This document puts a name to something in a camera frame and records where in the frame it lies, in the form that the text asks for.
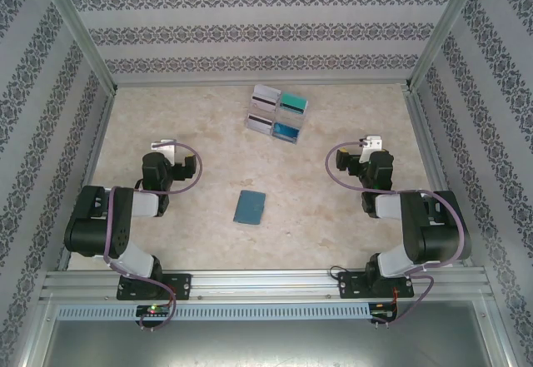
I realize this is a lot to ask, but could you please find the clear acrylic card display stand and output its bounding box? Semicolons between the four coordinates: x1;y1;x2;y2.
244;84;311;146

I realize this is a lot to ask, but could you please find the teal leather card holder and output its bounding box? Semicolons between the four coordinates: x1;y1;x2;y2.
232;190;267;226

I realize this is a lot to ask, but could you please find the teal magnetic-stripe card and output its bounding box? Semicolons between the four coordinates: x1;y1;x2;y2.
278;92;310;115

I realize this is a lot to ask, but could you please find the blue card stack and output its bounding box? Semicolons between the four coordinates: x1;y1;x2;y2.
271;121;301;146

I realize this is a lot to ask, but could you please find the white magnetic-stripe card stack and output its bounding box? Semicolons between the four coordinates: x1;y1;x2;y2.
245;112;276;135
252;85;282;114

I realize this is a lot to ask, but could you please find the aluminium back bar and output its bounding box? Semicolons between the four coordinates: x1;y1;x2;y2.
112;82;411;91

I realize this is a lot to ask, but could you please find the steel sheet panel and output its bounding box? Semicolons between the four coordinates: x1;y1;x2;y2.
22;319;516;367

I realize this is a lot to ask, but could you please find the grey metal bracket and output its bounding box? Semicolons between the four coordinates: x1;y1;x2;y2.
150;138;177;164

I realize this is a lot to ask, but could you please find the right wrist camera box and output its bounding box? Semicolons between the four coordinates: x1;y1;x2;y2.
360;134;384;152

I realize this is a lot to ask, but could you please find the aluminium side rail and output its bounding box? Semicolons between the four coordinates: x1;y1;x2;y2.
57;92;117;272
406;90;471;268

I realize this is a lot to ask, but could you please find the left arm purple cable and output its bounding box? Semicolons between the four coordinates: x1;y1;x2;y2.
103;141;206;331

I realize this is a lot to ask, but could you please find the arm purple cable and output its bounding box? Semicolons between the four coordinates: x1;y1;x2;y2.
326;141;468;327
103;141;206;331

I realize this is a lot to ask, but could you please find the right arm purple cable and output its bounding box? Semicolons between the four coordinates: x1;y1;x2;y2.
326;141;468;327

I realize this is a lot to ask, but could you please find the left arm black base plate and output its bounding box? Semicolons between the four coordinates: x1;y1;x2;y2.
115;273;193;302

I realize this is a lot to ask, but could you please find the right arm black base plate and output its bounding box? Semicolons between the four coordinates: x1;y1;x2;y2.
336;270;416;300

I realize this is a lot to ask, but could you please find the aluminium mounting rail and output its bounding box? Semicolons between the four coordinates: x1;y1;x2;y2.
39;269;488;302

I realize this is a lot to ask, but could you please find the slotted grey cable duct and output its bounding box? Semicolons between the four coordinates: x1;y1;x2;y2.
56;302;372;321

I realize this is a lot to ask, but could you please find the aluminium frame post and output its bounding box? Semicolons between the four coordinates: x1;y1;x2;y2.
406;0;488;92
39;0;118;93

